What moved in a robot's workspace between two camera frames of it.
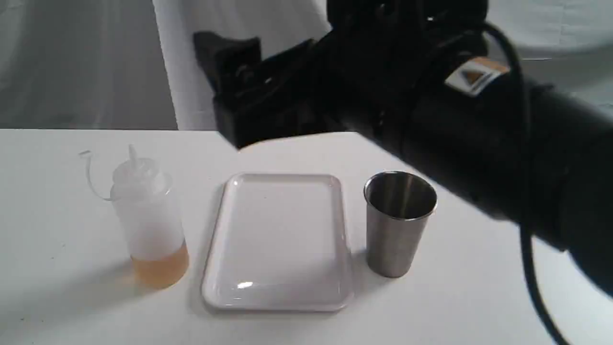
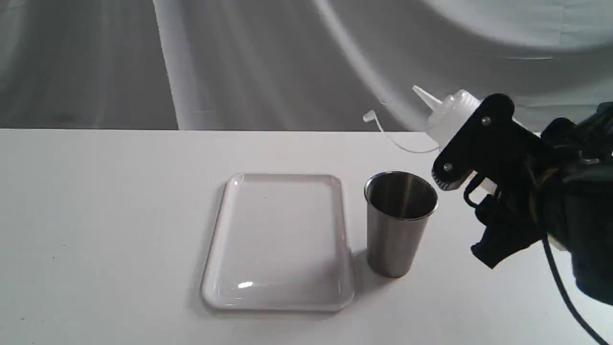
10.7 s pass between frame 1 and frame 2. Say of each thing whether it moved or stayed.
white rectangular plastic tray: stayed
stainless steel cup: stayed
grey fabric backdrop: stayed
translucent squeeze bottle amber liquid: moved
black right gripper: moved
